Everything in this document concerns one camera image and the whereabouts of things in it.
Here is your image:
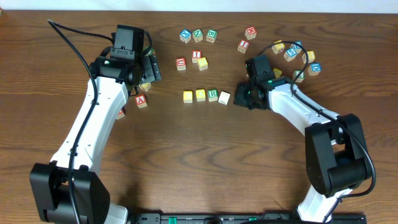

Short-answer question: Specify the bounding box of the blue L block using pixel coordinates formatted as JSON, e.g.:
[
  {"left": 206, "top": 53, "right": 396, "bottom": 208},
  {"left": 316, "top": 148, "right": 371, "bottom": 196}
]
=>
[{"left": 218, "top": 91, "right": 231, "bottom": 105}]

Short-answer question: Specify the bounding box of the green R block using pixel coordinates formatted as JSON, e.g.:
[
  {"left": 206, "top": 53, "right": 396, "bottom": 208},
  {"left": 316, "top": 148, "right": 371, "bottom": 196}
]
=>
[{"left": 208, "top": 89, "right": 218, "bottom": 102}]

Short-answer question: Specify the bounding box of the yellow C block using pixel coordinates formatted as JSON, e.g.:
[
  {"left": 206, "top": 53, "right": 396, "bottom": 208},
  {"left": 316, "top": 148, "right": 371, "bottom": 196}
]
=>
[{"left": 183, "top": 91, "right": 193, "bottom": 103}]

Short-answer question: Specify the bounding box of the yellow o block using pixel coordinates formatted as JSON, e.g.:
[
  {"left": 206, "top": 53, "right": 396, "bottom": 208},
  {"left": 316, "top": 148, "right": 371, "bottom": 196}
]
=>
[
  {"left": 195, "top": 89, "right": 206, "bottom": 102},
  {"left": 273, "top": 68, "right": 282, "bottom": 78}
]

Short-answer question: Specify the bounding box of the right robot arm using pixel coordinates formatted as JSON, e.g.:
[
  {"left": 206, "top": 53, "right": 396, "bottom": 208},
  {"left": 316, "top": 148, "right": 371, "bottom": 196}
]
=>
[{"left": 234, "top": 78, "right": 376, "bottom": 223}]

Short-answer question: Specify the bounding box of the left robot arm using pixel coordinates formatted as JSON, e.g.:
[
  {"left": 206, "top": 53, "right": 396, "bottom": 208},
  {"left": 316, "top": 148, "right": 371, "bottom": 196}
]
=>
[{"left": 29, "top": 55, "right": 161, "bottom": 223}]

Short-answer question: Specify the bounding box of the yellow G block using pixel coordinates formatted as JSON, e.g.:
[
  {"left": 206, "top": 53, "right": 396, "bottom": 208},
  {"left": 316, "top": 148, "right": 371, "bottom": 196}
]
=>
[{"left": 139, "top": 83, "right": 151, "bottom": 91}]

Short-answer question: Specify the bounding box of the red A block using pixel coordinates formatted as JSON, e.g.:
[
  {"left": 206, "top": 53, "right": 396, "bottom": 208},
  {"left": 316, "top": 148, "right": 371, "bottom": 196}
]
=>
[{"left": 135, "top": 95, "right": 147, "bottom": 108}]

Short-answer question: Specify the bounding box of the red U block middle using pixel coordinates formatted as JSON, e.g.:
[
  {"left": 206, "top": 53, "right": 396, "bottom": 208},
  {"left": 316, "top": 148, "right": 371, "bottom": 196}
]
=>
[{"left": 176, "top": 57, "right": 187, "bottom": 71}]

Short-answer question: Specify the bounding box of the red u block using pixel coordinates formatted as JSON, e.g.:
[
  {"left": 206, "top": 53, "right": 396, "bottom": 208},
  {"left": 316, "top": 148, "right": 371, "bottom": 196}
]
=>
[
  {"left": 176, "top": 57, "right": 187, "bottom": 71},
  {"left": 116, "top": 108, "right": 125, "bottom": 119}
]

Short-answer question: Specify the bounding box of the red i block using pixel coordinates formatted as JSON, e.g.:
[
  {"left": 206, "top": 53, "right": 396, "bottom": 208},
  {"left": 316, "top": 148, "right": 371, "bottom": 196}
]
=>
[
  {"left": 192, "top": 50, "right": 201, "bottom": 63},
  {"left": 238, "top": 40, "right": 249, "bottom": 54}
]

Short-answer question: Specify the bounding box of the blue X block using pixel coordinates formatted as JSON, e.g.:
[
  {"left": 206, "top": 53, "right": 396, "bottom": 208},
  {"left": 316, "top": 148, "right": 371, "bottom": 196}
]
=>
[{"left": 179, "top": 29, "right": 192, "bottom": 44}]

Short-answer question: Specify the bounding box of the red I block right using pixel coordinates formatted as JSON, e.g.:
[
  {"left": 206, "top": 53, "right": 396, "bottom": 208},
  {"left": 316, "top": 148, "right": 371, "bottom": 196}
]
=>
[{"left": 238, "top": 40, "right": 249, "bottom": 54}]

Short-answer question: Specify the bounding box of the yellow S block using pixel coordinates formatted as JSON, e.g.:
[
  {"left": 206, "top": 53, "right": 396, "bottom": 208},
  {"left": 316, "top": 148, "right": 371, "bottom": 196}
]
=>
[{"left": 197, "top": 57, "right": 208, "bottom": 71}]

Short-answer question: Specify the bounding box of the red U block front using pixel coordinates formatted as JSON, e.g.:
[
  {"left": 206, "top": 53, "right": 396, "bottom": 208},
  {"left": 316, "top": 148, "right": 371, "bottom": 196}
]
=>
[{"left": 116, "top": 108, "right": 125, "bottom": 119}]

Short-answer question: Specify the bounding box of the yellow W block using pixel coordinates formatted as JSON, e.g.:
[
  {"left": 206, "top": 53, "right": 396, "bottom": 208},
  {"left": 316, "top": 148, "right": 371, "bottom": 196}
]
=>
[{"left": 272, "top": 40, "right": 285, "bottom": 54}]

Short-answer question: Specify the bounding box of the green 7 block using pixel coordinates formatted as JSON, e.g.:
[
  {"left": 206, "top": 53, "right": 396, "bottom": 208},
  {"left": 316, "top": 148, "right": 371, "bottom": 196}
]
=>
[{"left": 292, "top": 70, "right": 305, "bottom": 83}]

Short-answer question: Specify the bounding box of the blue 5 block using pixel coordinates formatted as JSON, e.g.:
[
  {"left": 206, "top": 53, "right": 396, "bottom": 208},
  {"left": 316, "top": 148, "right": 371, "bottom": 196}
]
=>
[{"left": 284, "top": 49, "right": 297, "bottom": 62}]

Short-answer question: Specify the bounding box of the green N block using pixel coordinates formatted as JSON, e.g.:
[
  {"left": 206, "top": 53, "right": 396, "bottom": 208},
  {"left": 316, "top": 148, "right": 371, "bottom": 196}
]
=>
[{"left": 192, "top": 29, "right": 203, "bottom": 42}]

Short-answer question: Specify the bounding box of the red W block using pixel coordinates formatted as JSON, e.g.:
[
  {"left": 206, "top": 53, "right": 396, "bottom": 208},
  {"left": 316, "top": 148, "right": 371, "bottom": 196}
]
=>
[{"left": 245, "top": 26, "right": 257, "bottom": 40}]

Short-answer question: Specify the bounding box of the blue D block upper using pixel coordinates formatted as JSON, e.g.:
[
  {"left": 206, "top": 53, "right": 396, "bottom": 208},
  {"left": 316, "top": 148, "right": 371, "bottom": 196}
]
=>
[{"left": 290, "top": 41, "right": 302, "bottom": 54}]

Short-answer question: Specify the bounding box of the blue d block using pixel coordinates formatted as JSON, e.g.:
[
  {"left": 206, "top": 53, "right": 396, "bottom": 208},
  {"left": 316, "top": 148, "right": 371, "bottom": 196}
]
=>
[
  {"left": 290, "top": 41, "right": 302, "bottom": 54},
  {"left": 308, "top": 63, "right": 322, "bottom": 76}
]

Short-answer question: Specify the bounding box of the blue D block lower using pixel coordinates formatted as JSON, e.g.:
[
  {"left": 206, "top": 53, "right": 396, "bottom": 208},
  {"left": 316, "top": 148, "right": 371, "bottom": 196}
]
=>
[{"left": 308, "top": 63, "right": 322, "bottom": 76}]

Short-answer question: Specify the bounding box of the green B block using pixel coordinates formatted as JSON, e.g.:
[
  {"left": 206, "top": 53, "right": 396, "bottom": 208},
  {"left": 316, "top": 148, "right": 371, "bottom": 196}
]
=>
[{"left": 206, "top": 29, "right": 218, "bottom": 43}]

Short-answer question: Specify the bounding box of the yellow 8 block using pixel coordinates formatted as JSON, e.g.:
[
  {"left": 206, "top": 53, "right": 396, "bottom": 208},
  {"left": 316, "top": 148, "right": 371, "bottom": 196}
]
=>
[{"left": 302, "top": 51, "right": 315, "bottom": 63}]

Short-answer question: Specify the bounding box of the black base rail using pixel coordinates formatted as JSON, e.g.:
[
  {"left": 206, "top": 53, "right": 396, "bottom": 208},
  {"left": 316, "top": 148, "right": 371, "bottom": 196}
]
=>
[{"left": 133, "top": 212, "right": 368, "bottom": 224}]

